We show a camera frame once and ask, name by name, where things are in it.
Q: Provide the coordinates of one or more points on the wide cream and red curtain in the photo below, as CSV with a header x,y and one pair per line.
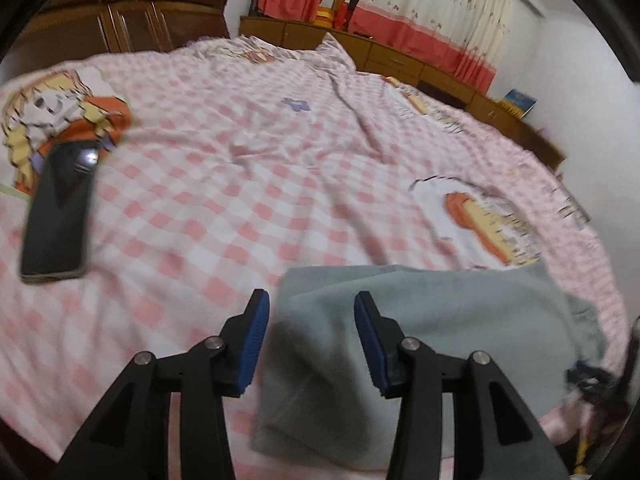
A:
x,y
440,10

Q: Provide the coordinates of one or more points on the dark wooden wardrobe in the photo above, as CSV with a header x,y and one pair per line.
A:
x,y
130,10

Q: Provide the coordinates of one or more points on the long wooden low cabinet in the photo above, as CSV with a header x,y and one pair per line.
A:
x,y
400,60

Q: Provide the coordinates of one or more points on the yellow container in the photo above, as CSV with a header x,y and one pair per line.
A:
x,y
325,16

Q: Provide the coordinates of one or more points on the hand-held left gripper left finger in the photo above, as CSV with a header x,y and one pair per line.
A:
x,y
254,340

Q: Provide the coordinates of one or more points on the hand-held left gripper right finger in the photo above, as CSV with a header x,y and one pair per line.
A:
x,y
369,345

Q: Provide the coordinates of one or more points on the pink checkered printed blanket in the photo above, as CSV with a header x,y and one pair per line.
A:
x,y
240,160

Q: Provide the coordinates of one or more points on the grey pants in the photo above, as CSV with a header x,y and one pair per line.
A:
x,y
450,320

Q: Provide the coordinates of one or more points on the blue book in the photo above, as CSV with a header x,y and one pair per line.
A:
x,y
521,102

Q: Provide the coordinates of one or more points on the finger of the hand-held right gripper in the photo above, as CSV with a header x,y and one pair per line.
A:
x,y
587,377

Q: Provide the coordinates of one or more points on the black smartphone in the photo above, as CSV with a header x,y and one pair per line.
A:
x,y
60,210

